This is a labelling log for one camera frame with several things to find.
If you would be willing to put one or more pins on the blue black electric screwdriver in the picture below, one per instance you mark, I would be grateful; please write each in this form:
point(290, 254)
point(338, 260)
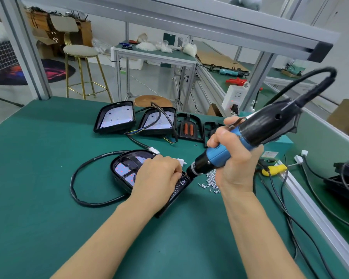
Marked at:
point(267, 122)

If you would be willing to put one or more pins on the teal power supply box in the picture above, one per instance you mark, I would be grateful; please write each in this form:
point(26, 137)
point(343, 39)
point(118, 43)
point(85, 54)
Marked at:
point(279, 145)

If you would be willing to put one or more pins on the colourful round rug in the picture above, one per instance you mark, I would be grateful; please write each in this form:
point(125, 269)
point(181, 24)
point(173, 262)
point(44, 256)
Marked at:
point(43, 71)

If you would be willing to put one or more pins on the brown cardboard box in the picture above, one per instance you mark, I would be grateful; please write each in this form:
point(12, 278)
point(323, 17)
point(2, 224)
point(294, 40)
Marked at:
point(346, 116)

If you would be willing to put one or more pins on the yellow plug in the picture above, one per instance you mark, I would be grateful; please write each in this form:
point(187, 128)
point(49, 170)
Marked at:
point(274, 169)

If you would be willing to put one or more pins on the person's right forearm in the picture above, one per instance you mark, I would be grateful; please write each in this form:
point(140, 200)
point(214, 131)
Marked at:
point(259, 238)

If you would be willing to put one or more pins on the white power strip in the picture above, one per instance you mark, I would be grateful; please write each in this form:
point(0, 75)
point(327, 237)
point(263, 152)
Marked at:
point(235, 97)

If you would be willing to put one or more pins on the heap of small silver screws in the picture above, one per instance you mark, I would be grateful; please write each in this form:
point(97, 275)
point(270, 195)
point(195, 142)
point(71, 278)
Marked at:
point(210, 182)

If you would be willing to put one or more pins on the black cover orange strips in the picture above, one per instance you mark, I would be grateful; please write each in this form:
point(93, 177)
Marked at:
point(179, 188)
point(190, 127)
point(212, 129)

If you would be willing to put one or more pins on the red tool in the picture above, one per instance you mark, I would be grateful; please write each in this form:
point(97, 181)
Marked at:
point(237, 82)

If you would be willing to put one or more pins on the brown wooden cabinet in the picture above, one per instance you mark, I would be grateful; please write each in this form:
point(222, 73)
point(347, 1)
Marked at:
point(75, 32)

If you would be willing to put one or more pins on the round brown wooden stool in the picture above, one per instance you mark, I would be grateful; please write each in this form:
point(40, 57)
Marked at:
point(153, 100)

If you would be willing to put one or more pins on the teal hand tool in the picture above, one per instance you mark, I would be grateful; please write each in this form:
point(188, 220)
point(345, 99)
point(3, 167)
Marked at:
point(231, 72)

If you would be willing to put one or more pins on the round beige stool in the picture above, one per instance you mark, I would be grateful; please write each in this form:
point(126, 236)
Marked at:
point(80, 51)

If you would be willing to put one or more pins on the person's left hand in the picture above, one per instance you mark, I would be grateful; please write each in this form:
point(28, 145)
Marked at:
point(154, 183)

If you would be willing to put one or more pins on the small green workbench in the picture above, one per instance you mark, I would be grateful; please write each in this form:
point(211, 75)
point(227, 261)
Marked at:
point(154, 55)

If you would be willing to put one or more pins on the person's left forearm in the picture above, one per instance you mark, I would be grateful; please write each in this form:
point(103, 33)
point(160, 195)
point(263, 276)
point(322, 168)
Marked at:
point(99, 250)

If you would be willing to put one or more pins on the white handheld device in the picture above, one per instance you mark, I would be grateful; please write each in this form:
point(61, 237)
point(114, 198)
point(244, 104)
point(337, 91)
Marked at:
point(245, 1)

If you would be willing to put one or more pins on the person's right hand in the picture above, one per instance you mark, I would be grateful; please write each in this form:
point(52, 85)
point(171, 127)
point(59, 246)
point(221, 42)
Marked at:
point(244, 168)

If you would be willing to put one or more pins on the white crumpled bag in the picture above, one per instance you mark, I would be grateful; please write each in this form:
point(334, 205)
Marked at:
point(190, 49)

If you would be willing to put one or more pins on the open brown cardboard carton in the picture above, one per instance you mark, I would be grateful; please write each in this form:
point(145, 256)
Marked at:
point(43, 46)

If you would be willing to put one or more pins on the green workbench white legs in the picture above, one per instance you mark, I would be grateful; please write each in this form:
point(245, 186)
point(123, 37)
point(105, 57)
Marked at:
point(291, 75)

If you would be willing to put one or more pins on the stack of unassembled lamp housings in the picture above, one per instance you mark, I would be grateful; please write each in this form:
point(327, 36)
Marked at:
point(113, 118)

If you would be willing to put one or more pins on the aluminium shelf frame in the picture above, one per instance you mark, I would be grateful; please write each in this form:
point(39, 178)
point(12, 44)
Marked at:
point(192, 20)

